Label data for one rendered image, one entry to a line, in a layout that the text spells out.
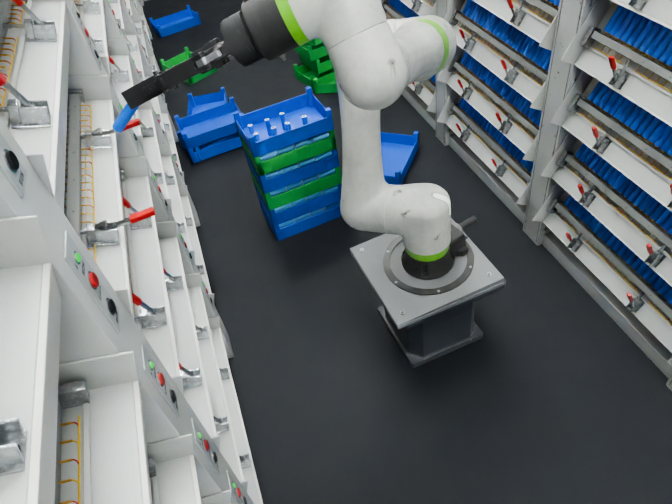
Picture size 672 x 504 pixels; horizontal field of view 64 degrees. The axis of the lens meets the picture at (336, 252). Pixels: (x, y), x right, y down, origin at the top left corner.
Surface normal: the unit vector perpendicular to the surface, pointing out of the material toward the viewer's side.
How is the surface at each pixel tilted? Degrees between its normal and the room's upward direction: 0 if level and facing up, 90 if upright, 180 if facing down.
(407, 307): 3
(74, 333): 90
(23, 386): 16
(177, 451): 90
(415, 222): 90
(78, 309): 90
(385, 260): 3
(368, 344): 0
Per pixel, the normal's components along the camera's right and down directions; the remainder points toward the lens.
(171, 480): 0.13, -0.75
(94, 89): 0.33, 0.65
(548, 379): -0.13, -0.69
